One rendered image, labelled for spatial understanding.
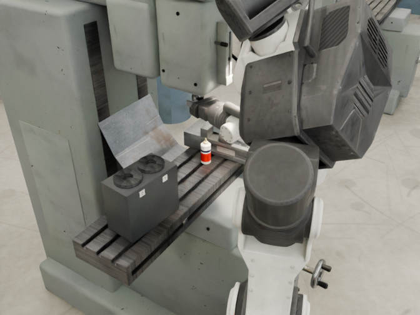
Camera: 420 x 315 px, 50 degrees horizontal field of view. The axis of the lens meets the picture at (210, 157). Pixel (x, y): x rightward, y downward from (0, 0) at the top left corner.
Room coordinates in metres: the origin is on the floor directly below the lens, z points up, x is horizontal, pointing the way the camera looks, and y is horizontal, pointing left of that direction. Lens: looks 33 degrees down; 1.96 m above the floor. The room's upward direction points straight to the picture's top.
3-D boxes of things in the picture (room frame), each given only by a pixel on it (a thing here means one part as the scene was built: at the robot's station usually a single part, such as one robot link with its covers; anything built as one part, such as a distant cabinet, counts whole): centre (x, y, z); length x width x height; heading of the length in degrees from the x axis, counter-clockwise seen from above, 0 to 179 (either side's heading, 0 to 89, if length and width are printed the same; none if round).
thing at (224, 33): (1.42, -0.05, 1.45); 0.04 x 0.04 x 0.21; 57
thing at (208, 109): (1.40, -0.01, 1.23); 0.13 x 0.12 x 0.10; 128
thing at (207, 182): (1.52, 0.01, 0.92); 1.24 x 0.23 x 0.08; 147
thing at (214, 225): (1.48, 0.04, 0.82); 0.50 x 0.35 x 0.12; 57
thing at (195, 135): (1.61, -0.08, 1.01); 0.35 x 0.15 x 0.11; 59
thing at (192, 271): (1.46, 0.02, 0.46); 0.81 x 0.32 x 0.60; 57
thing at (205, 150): (1.51, 0.02, 1.01); 0.04 x 0.04 x 0.11
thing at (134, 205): (1.16, 0.22, 1.06); 0.22 x 0.12 x 0.20; 141
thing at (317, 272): (1.21, -0.38, 0.66); 0.16 x 0.12 x 0.12; 57
